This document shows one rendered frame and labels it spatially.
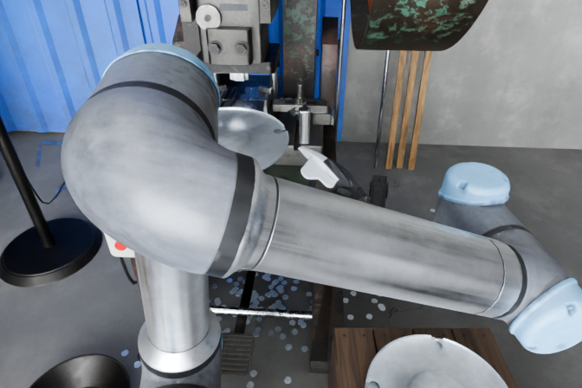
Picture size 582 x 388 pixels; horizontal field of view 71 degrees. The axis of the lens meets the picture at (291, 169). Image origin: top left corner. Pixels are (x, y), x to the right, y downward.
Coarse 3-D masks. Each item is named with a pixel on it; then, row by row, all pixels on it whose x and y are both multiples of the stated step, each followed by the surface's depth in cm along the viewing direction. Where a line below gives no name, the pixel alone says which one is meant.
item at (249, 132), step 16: (224, 112) 98; (240, 112) 98; (256, 112) 98; (224, 128) 90; (240, 128) 90; (256, 128) 91; (272, 128) 91; (224, 144) 85; (240, 144) 85; (256, 144) 86; (272, 144) 86; (272, 160) 81
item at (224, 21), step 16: (208, 0) 90; (224, 0) 90; (240, 0) 90; (256, 0) 89; (208, 16) 90; (224, 16) 92; (240, 16) 91; (256, 16) 91; (208, 32) 91; (224, 32) 91; (240, 32) 90; (256, 32) 93; (208, 48) 93; (224, 48) 93; (240, 48) 91; (256, 48) 95; (224, 64) 95; (240, 64) 94
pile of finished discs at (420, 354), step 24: (408, 336) 91; (384, 360) 86; (408, 360) 86; (432, 360) 86; (456, 360) 86; (480, 360) 86; (384, 384) 82; (408, 384) 82; (432, 384) 82; (456, 384) 82; (480, 384) 82; (504, 384) 82
